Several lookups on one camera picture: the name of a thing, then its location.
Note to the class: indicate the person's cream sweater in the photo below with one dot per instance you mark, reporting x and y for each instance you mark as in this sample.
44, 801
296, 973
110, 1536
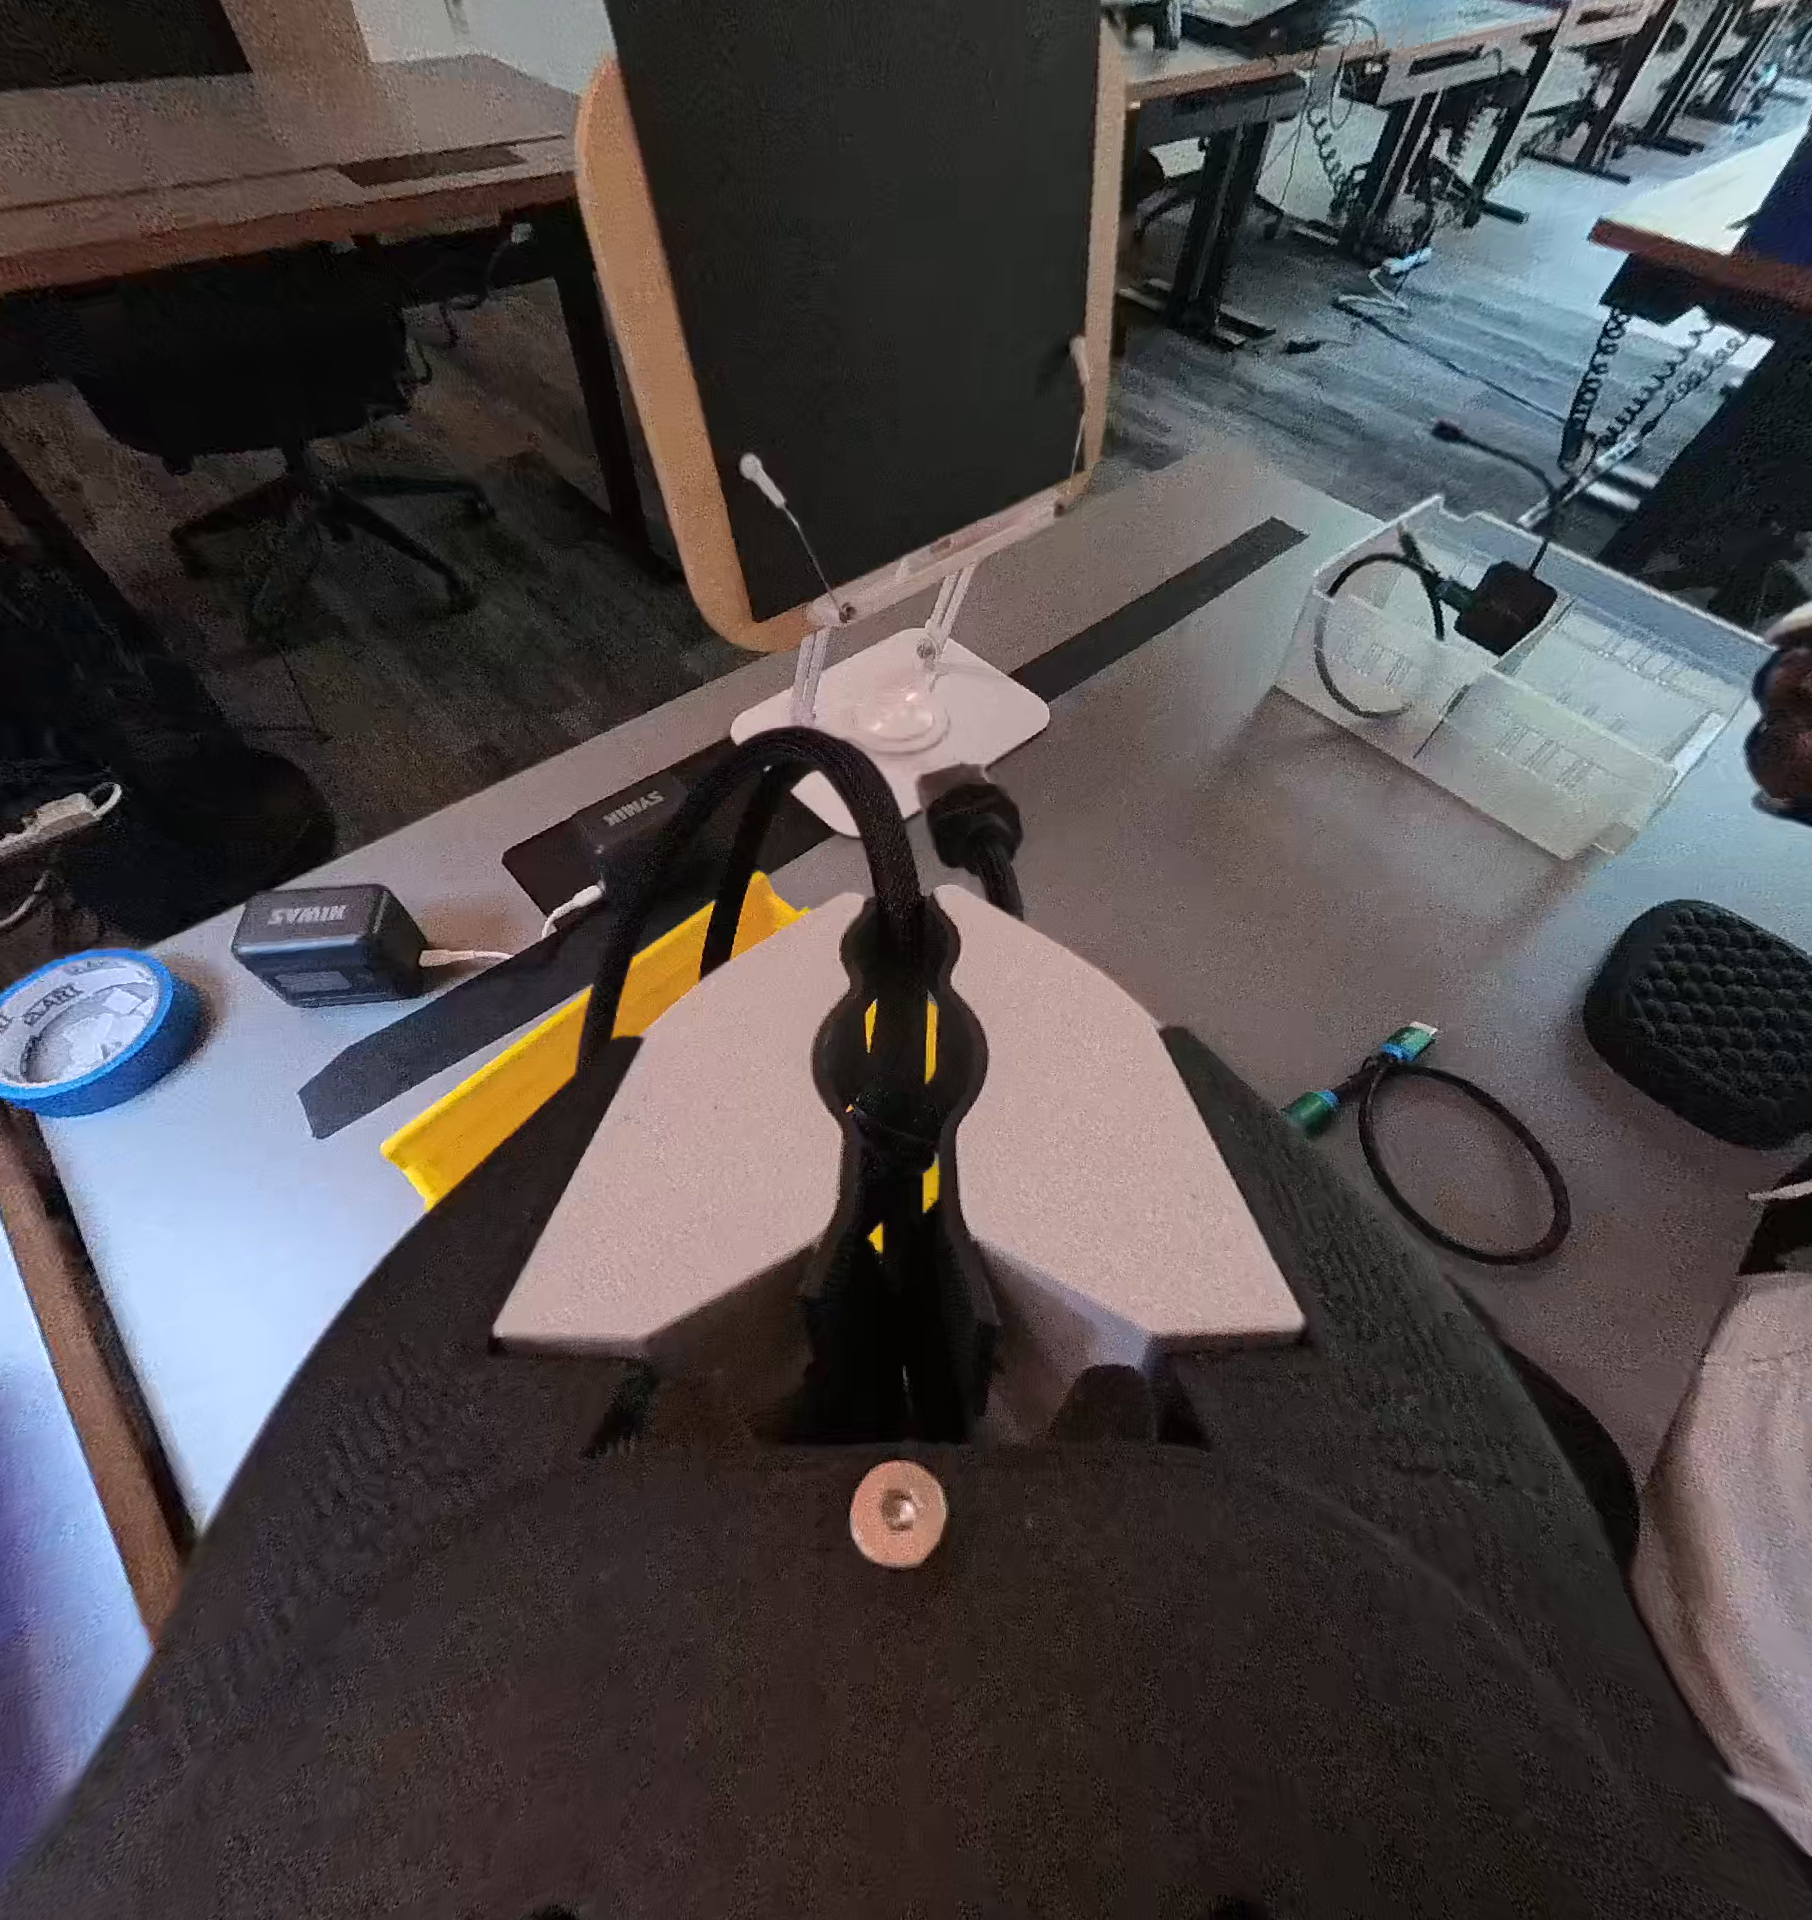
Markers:
1773, 1498

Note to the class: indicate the grey desk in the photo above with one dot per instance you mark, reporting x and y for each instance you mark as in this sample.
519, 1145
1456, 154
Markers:
1222, 899

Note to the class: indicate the black board on stand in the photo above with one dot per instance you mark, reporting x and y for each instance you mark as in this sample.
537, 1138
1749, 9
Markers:
875, 227

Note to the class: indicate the small black power box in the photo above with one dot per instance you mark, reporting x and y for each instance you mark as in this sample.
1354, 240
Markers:
621, 822
323, 936

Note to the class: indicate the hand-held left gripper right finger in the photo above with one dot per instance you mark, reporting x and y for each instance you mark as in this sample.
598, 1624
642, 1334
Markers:
1118, 1185

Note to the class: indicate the wooden office table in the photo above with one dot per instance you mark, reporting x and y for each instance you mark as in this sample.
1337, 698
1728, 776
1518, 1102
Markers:
1700, 227
173, 162

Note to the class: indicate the white power strip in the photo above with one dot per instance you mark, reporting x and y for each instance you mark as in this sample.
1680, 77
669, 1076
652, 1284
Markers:
38, 825

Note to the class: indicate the silver HDMI splitter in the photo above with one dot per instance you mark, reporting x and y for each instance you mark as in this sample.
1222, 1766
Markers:
875, 811

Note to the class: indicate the clear plastic bin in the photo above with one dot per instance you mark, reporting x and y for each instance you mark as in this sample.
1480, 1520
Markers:
1595, 748

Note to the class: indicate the blue and white tape roll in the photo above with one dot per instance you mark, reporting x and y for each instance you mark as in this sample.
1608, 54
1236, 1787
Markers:
110, 1094

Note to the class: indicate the yellow plastic bin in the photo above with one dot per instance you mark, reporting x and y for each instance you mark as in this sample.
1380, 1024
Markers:
518, 1103

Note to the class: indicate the black office chair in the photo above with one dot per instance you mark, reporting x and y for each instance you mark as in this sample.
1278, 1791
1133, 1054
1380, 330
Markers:
245, 361

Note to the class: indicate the grey office table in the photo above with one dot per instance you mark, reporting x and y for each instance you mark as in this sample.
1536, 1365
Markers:
1293, 67

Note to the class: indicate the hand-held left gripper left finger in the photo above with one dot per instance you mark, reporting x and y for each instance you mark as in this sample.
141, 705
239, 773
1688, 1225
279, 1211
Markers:
684, 1185

